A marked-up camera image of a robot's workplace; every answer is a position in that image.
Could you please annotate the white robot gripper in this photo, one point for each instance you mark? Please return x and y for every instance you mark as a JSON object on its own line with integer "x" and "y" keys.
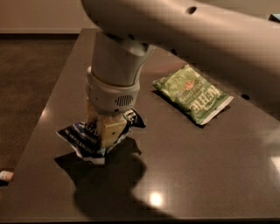
{"x": 110, "y": 97}

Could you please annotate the blue Kettle chip bag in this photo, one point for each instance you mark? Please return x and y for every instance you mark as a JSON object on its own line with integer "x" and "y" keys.
{"x": 83, "y": 137}

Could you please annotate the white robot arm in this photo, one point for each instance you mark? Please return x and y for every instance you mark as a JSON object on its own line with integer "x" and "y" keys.
{"x": 242, "y": 50}

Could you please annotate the green Kettle chip bag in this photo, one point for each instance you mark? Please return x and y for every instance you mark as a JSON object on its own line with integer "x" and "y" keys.
{"x": 193, "y": 94}

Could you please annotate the white object at floor edge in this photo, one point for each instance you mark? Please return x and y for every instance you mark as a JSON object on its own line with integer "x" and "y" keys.
{"x": 6, "y": 176}

